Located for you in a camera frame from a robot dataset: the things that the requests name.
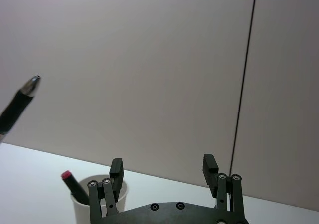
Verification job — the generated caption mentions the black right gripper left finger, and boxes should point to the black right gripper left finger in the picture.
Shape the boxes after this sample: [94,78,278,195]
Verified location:
[87,158,125,219]

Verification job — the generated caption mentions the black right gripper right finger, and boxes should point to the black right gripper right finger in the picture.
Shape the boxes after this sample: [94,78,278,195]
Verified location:
[203,154,246,220]

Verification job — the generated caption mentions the black pen with silver tip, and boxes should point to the black pen with silver tip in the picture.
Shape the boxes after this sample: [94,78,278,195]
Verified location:
[0,75,42,143]

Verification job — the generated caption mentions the black marker with red end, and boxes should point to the black marker with red end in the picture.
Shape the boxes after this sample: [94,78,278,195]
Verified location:
[61,170,91,206]

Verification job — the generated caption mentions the white paper cup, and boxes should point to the white paper cup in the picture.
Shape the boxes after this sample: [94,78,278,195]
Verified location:
[70,174,128,224]

